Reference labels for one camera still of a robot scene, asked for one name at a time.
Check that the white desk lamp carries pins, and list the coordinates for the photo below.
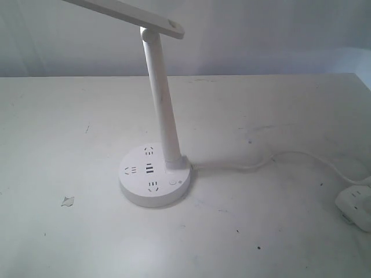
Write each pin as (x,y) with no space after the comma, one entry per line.
(155,174)

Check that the white power strip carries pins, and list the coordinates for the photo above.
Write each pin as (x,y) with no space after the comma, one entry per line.
(354,204)

